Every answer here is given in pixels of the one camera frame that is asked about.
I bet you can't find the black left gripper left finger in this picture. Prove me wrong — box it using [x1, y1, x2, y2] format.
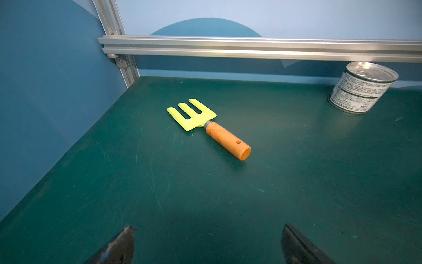
[85, 225, 137, 264]

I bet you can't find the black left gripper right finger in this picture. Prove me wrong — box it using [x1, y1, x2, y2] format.
[281, 224, 335, 264]

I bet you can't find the silver tin can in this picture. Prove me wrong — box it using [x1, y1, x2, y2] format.
[328, 62, 399, 114]

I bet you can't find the yellow-green garden fork wooden handle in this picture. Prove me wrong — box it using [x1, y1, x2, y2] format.
[167, 99, 251, 161]

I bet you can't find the horizontal aluminium frame rail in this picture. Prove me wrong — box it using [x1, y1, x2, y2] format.
[126, 35, 422, 63]

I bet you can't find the left aluminium frame post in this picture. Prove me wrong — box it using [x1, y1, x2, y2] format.
[92, 0, 140, 87]

